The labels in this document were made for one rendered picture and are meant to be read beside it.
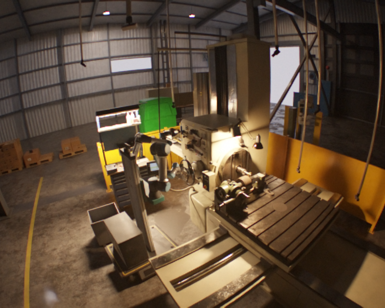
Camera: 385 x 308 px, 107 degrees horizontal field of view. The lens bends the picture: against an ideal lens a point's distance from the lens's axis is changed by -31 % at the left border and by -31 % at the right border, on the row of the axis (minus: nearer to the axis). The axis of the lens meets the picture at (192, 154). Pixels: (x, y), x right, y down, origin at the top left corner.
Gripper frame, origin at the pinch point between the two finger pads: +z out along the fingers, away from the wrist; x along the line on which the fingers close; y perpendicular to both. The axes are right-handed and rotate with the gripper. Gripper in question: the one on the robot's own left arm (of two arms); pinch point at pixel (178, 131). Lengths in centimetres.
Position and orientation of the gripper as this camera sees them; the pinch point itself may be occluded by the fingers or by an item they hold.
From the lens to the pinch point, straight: 311.7
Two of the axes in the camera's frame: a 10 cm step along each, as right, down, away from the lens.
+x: 3.2, 9.4, -1.0
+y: -4.3, 2.4, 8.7
